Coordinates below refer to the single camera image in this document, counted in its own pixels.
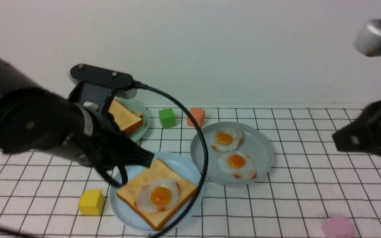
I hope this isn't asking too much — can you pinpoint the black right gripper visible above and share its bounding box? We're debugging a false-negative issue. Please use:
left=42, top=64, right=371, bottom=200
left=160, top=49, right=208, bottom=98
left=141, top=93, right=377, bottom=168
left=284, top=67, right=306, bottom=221
left=332, top=100, right=381, bottom=157

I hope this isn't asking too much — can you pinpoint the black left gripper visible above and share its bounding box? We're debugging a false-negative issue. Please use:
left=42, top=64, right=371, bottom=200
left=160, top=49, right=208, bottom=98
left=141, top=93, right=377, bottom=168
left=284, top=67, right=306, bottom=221
left=78, top=106, right=155, bottom=188

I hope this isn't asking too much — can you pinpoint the toast slice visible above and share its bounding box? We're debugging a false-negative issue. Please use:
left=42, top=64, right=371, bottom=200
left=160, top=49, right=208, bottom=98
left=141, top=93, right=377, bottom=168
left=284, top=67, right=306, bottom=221
left=115, top=159, right=197, bottom=231
left=109, top=99, right=144, bottom=137

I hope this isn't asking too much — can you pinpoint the fried egg toy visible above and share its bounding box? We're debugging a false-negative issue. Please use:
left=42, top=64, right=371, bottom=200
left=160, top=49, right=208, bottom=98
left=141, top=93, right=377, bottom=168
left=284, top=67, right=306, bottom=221
left=134, top=178, right=179, bottom=213
left=211, top=128, right=243, bottom=152
left=217, top=150, right=257, bottom=181

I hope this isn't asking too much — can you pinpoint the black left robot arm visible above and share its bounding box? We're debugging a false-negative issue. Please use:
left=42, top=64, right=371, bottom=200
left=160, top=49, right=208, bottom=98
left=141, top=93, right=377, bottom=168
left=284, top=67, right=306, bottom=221
left=0, top=59, right=154, bottom=187

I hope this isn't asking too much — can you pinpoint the pale green plate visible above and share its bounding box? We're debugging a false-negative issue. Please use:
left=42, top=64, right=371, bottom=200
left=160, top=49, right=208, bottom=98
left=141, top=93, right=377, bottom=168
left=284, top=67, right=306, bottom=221
left=109, top=97, right=149, bottom=142

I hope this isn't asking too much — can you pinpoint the yellow cube block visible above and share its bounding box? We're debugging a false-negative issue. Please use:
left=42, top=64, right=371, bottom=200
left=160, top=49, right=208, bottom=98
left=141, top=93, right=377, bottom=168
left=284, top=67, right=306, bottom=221
left=77, top=190, right=105, bottom=216

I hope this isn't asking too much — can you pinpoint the white grid tablecloth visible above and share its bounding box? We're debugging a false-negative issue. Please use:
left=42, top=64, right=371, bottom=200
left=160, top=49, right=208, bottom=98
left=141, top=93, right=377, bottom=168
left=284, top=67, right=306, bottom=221
left=0, top=107, right=381, bottom=238

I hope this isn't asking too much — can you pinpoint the green cube block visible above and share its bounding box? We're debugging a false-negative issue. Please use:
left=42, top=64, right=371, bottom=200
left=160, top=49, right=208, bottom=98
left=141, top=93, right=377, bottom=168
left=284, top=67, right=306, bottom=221
left=158, top=107, right=176, bottom=129

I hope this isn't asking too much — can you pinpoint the pink cube block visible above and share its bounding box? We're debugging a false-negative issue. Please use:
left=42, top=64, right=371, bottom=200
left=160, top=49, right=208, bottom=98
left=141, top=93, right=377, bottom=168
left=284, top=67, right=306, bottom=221
left=321, top=216, right=355, bottom=238

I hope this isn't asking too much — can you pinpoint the orange cube block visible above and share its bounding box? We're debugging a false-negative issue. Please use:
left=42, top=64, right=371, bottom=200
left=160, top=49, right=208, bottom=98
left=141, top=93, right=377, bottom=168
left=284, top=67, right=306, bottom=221
left=189, top=107, right=205, bottom=128

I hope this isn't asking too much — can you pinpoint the grey plate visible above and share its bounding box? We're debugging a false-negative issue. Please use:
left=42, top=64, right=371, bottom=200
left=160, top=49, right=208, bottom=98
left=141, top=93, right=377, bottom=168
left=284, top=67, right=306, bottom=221
left=202, top=122, right=274, bottom=185

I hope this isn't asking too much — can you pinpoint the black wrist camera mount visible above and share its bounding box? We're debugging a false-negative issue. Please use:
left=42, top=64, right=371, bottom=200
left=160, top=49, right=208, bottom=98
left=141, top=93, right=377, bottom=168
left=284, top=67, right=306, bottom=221
left=67, top=64, right=137, bottom=114

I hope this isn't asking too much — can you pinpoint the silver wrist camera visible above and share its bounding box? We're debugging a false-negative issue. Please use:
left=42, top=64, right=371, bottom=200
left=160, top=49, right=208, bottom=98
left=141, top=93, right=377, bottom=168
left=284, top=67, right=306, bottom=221
left=354, top=19, right=381, bottom=57

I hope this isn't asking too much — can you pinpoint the black cable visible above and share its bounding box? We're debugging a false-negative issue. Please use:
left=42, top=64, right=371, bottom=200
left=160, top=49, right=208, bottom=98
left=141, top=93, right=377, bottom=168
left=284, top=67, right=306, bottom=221
left=132, top=81, right=209, bottom=238

